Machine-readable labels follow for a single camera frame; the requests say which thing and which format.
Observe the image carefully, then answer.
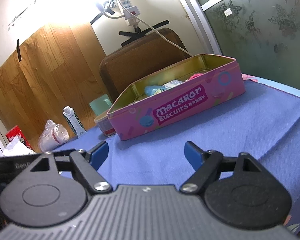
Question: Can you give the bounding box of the white tissue packet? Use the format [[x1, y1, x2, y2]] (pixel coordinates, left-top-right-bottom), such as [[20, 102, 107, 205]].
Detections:
[[162, 80, 184, 89]]

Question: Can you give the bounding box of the red box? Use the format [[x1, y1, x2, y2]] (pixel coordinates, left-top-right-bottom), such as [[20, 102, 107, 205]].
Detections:
[[5, 125, 32, 150]]

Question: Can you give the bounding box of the clear plastic bag bundle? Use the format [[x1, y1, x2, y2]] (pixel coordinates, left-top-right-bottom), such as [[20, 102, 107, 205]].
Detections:
[[38, 120, 69, 152]]

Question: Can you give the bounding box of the green white drink carton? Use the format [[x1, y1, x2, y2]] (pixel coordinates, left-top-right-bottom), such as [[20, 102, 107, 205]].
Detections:
[[63, 106, 86, 138]]

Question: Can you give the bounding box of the green plastic mug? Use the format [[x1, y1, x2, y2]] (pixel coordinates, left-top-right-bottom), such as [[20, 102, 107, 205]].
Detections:
[[89, 94, 113, 116]]

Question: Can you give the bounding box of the blue tablecloth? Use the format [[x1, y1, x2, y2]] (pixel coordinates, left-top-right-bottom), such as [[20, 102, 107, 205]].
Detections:
[[52, 73, 300, 235]]

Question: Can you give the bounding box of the pink macaron biscuit tin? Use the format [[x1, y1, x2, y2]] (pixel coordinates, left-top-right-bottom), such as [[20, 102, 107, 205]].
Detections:
[[107, 54, 245, 140]]

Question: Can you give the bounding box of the pink yarn ball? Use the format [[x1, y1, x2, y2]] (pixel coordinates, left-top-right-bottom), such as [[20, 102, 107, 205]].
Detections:
[[189, 73, 203, 80]]

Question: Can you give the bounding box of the blue glasses case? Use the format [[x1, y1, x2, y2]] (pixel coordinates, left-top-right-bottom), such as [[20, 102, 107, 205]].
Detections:
[[144, 85, 167, 96]]

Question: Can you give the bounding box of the white power cable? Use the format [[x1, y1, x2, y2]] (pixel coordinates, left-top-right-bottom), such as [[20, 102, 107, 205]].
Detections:
[[122, 7, 193, 57]]

